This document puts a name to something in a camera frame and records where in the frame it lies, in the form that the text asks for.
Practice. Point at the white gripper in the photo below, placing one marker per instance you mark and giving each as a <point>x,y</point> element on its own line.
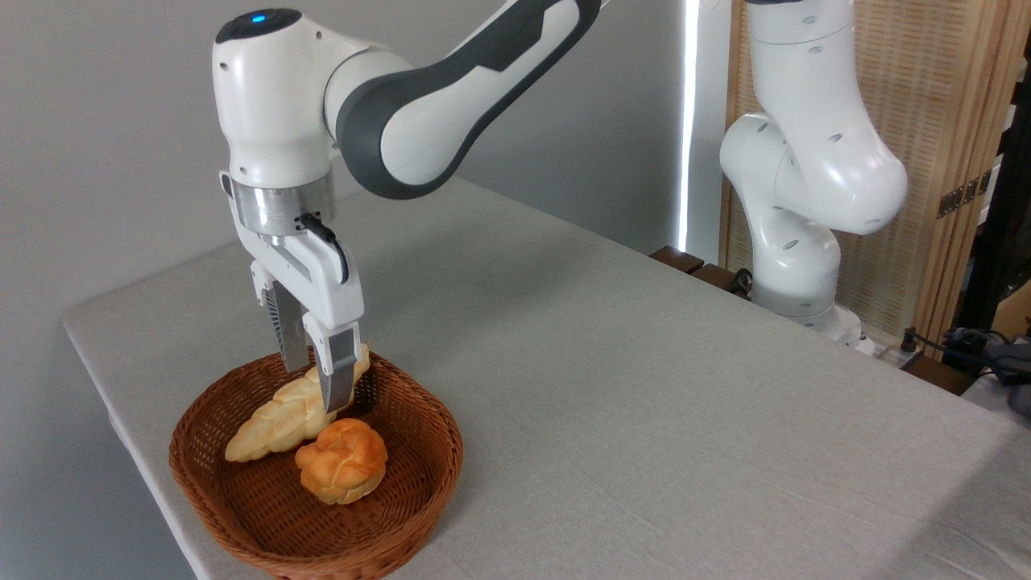
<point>322,282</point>

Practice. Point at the long braided bread loaf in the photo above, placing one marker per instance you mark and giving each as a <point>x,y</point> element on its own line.
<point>274,419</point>

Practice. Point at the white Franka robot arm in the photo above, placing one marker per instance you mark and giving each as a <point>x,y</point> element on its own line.
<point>274,97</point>

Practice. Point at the round braided bread bun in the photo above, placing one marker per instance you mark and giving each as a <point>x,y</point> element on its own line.
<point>342,463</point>

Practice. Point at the brown wicker basket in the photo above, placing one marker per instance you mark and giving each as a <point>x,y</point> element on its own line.
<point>242,515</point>

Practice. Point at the grey tablecloth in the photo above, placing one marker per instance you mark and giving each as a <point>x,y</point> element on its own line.
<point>644,403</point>

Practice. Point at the dark brown wooden block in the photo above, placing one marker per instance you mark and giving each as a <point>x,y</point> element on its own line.
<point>717,279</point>
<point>676,259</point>

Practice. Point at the dark metal screen hinge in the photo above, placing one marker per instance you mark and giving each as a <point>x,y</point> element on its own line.
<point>962,195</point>

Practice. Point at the black vertical stand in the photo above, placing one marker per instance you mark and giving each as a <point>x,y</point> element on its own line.
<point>999,225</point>

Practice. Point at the grey fabric object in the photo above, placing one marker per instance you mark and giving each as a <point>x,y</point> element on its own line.
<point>1015,374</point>

